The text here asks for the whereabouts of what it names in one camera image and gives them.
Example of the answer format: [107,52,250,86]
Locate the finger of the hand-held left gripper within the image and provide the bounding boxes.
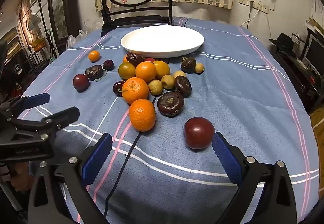
[10,107,80,138]
[0,92,50,116]

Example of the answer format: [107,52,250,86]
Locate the thin black cable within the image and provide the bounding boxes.
[104,95,156,218]

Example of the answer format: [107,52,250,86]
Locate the computer monitor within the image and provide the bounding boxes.
[305,38,324,73]

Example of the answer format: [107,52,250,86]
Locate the blue striped tablecloth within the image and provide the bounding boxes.
[19,16,321,224]

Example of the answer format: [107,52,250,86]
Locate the dark wooden cabinet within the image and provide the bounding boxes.
[47,0,82,50]

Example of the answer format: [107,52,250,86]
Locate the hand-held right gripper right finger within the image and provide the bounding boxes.
[212,132,298,224]

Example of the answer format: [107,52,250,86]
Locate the white oval plate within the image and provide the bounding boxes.
[120,26,205,59]

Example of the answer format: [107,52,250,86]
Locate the white power cable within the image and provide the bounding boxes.
[240,2,261,27]

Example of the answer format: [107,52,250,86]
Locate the standing electric fan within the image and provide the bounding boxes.
[27,14,42,37]

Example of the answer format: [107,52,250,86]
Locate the white wall sockets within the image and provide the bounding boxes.
[239,0,269,14]

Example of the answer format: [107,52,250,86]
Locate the dark red plum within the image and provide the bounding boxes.
[73,74,90,91]
[184,117,215,150]

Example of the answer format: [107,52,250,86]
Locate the black hat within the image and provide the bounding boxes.
[269,33,296,56]

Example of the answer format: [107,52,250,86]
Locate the clear plastic bag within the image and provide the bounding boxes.
[66,30,88,50]

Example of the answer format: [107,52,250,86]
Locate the green-orange mandarin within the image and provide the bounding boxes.
[118,62,137,80]

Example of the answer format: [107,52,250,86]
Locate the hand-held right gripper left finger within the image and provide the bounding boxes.
[27,133,113,224]

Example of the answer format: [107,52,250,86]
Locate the yellow-orange mandarin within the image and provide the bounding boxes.
[152,60,171,80]

